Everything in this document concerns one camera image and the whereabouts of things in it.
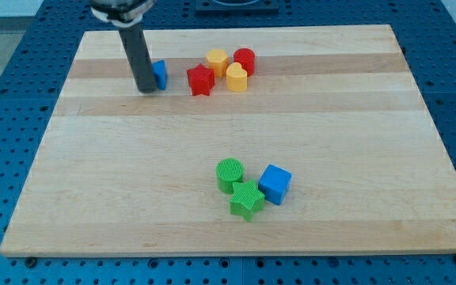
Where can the green cylinder block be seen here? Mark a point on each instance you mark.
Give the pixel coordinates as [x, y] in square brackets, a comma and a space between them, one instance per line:
[228, 171]

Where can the blue cube block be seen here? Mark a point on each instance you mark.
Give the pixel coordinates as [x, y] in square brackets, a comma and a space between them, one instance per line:
[274, 183]

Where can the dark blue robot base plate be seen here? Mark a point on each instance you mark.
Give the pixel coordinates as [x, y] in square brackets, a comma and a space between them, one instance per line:
[212, 7]

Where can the wooden board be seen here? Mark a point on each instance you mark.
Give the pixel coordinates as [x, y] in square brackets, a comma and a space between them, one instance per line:
[122, 174]

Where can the green star block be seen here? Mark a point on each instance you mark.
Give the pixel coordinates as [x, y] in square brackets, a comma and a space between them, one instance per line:
[246, 200]

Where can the red star block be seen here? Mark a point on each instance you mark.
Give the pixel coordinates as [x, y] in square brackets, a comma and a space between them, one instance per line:
[201, 80]

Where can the yellow heart block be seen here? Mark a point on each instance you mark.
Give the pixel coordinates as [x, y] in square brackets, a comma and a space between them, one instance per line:
[236, 78]

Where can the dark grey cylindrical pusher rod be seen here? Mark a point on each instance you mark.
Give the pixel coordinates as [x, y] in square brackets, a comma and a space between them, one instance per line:
[134, 44]

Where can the blue triangle block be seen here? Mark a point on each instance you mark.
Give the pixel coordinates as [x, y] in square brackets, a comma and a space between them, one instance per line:
[160, 73]

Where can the red cylinder block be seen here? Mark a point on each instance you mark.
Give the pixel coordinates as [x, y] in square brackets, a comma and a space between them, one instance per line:
[247, 58]

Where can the yellow hexagon block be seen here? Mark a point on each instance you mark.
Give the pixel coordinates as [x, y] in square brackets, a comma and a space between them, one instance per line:
[218, 61]

